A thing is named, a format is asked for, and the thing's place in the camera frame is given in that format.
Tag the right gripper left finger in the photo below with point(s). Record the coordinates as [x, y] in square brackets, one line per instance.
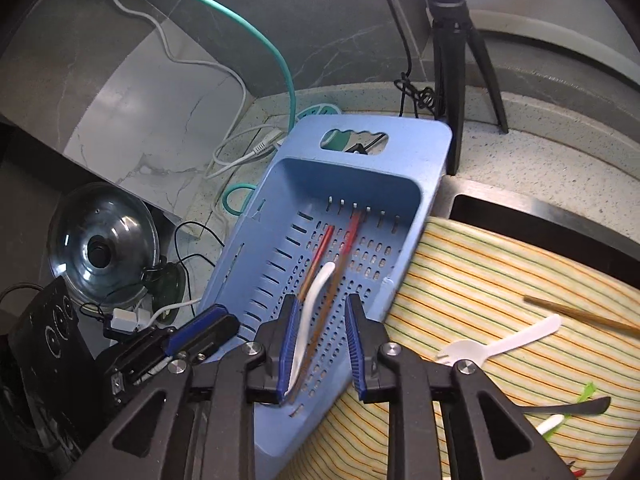
[197, 421]

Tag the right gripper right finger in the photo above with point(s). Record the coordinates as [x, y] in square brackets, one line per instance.
[443, 419]

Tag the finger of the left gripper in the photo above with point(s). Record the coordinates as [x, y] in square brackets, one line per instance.
[203, 336]

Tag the white plastic spork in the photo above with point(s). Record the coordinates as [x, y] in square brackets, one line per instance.
[467, 349]

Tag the steel fork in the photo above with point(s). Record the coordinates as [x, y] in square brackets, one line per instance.
[592, 407]

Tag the white ceramic spoon with logo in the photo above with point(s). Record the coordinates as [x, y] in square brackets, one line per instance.
[303, 335]

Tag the lone red-tipped wooden chopstick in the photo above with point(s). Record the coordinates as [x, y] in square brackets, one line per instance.
[584, 316]

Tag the green plastic spoon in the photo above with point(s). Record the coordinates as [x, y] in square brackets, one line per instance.
[587, 392]

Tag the white power adapter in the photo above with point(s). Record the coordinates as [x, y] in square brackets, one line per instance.
[129, 321]

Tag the striped yellow cloth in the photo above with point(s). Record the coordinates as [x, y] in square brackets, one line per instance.
[468, 283]

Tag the glass pot lid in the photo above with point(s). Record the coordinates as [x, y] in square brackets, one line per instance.
[102, 241]

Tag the blue plastic drainer basket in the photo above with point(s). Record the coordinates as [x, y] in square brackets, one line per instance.
[327, 167]

